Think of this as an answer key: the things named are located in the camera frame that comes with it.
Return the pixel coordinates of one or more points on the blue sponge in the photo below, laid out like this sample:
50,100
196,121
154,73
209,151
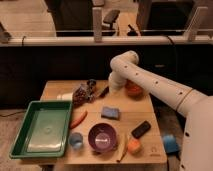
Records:
111,113

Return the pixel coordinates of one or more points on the green plastic tray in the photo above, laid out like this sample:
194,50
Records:
44,130

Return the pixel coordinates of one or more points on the orange fruit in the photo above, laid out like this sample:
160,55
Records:
133,146

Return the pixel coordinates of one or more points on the purple bowl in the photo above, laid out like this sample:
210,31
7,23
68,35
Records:
102,137

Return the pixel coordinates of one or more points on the black handled knife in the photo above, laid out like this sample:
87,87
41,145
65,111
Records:
102,93

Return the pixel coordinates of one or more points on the black rectangular remote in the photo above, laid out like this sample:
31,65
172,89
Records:
141,129

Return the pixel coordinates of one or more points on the orange bowl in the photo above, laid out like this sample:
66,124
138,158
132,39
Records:
133,90

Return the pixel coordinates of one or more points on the black office chair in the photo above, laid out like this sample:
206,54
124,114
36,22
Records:
108,21

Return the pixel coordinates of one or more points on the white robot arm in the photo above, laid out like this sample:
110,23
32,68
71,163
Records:
196,107

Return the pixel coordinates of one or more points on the yellow banana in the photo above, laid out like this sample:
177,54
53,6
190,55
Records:
122,147

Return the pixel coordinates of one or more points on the white horizontal rail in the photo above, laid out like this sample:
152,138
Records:
106,41

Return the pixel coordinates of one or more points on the orange carrot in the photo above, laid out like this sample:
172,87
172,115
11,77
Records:
78,121

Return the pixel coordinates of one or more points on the blue cup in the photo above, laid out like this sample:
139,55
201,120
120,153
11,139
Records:
76,140

